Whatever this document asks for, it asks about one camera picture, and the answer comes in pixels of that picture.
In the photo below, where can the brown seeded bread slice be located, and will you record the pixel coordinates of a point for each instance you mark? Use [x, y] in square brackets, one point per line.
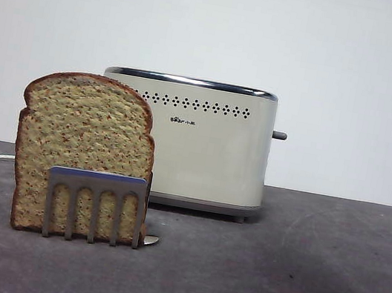
[86, 128]

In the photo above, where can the cream two-slot toaster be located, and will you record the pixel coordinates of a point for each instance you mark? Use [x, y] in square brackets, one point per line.
[209, 156]

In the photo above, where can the grey toaster lever knob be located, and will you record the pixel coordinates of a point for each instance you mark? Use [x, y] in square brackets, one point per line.
[280, 135]

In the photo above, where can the silver metal toast rack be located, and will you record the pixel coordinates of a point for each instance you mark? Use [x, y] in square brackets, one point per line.
[98, 180]

